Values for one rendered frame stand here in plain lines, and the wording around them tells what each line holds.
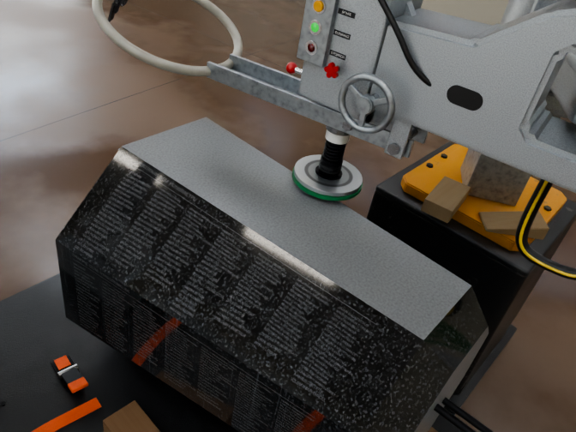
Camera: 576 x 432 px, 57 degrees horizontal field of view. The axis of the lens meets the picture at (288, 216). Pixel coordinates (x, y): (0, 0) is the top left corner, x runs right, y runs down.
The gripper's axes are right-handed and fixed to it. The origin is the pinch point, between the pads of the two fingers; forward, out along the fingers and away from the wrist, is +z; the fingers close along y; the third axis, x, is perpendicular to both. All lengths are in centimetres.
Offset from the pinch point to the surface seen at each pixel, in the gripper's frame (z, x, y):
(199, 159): 10, -34, 52
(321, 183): -8, -38, 87
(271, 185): 2, -39, 74
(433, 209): -8, -20, 127
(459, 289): -19, -64, 127
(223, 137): 10, -17, 55
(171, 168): 11, -42, 46
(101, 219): 30, -57, 35
